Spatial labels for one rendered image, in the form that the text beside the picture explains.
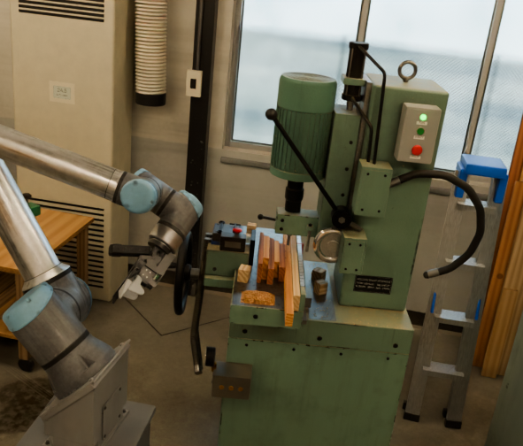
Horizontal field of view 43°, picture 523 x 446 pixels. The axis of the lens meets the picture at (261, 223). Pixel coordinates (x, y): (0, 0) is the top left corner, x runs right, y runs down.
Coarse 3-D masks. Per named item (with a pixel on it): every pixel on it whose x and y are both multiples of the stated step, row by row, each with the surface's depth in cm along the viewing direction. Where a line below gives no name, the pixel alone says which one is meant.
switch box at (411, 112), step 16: (416, 112) 185; (432, 112) 185; (400, 128) 190; (416, 128) 186; (432, 128) 186; (400, 144) 188; (416, 144) 188; (432, 144) 188; (400, 160) 190; (416, 160) 190
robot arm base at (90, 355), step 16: (80, 336) 174; (64, 352) 171; (80, 352) 172; (96, 352) 174; (112, 352) 178; (48, 368) 172; (64, 368) 170; (80, 368) 170; (96, 368) 171; (64, 384) 170; (80, 384) 170
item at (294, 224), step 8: (280, 208) 216; (280, 216) 212; (288, 216) 212; (296, 216) 212; (304, 216) 212; (312, 216) 213; (280, 224) 213; (288, 224) 213; (296, 224) 213; (304, 224) 213; (312, 224) 213; (280, 232) 214; (288, 232) 214; (296, 232) 214; (304, 232) 214; (312, 232) 214
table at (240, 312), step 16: (256, 240) 233; (256, 256) 220; (256, 272) 209; (240, 288) 198; (256, 288) 199; (272, 288) 200; (240, 304) 189; (256, 304) 190; (240, 320) 190; (256, 320) 190; (272, 320) 190
